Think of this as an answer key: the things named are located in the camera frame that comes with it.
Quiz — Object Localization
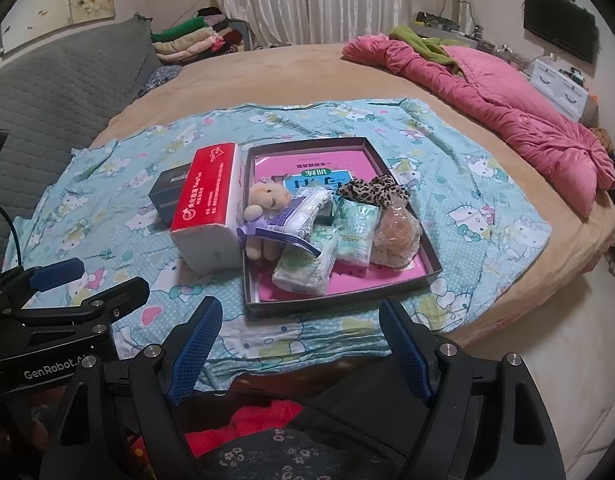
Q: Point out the pile of folded clothes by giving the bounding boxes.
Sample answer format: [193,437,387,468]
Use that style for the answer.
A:
[151,6,251,64]

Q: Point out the white drawer cabinet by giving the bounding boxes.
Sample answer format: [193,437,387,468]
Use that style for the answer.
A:
[529,56,591,123]

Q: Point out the cluttered desk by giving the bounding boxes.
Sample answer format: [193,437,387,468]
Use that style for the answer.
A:
[411,0,531,68]

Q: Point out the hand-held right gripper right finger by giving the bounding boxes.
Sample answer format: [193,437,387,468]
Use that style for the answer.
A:
[378,299,568,480]

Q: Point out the white curtain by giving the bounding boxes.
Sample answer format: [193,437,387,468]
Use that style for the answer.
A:
[214,0,414,47]

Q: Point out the beige plush bear toy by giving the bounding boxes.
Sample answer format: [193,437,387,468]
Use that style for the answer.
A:
[242,179,294,262]

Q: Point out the large mint tissue pack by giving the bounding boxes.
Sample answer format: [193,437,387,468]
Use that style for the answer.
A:
[272,225,339,297]

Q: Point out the beige bed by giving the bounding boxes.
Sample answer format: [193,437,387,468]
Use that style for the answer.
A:
[88,42,615,361]

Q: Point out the pink quilt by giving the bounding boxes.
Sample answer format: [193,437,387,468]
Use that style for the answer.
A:
[341,34,615,219]

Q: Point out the grey quilted sofa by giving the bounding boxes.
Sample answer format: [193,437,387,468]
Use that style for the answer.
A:
[0,14,163,261]

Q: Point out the red garment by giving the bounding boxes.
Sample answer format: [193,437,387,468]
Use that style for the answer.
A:
[185,404,308,461]

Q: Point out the green cloth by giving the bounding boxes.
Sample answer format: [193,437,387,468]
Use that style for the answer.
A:
[389,24,461,70]

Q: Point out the dark shallow tray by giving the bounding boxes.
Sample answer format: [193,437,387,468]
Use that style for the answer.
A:
[242,136,442,320]

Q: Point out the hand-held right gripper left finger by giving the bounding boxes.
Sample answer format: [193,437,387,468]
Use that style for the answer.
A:
[40,296,223,480]

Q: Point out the pink book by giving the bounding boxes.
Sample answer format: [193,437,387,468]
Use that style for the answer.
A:
[252,147,431,306]

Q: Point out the blue white wipe packet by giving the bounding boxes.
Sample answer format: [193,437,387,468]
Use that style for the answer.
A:
[236,194,334,255]

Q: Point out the dark floral trousers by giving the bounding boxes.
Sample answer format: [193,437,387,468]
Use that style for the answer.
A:
[208,427,393,480]

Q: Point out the black cable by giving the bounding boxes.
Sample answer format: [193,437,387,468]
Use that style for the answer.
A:
[0,200,27,273]

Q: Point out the bagged orange puff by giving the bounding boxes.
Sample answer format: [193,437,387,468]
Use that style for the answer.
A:
[371,196,422,269]

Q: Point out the black wall television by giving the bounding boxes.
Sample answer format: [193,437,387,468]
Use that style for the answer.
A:
[523,0,599,65]

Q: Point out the black cardboard box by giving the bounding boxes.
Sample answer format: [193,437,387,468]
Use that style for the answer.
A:
[149,169,196,226]

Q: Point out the leopard print scrunchie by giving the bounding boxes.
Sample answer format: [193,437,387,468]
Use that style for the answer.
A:
[336,174,412,209]

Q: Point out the black garment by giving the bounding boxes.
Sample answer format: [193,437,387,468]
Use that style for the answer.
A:
[282,355,438,456]

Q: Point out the brown furry object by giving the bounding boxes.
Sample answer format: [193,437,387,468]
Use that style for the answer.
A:
[587,126,615,156]

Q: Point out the small patterned green tissue pack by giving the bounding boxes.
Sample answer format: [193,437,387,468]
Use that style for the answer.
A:
[334,196,379,264]

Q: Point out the red tissue pack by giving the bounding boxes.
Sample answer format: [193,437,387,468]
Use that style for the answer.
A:
[169,142,247,275]

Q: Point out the cat print light blue blanket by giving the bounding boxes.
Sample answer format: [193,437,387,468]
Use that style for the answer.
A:
[2,97,553,393]

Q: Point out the dark floral cloth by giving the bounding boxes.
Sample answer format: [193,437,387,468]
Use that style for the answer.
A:
[138,62,182,97]

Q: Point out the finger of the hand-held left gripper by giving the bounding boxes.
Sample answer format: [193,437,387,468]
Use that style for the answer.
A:
[0,258,84,307]
[10,277,151,361]

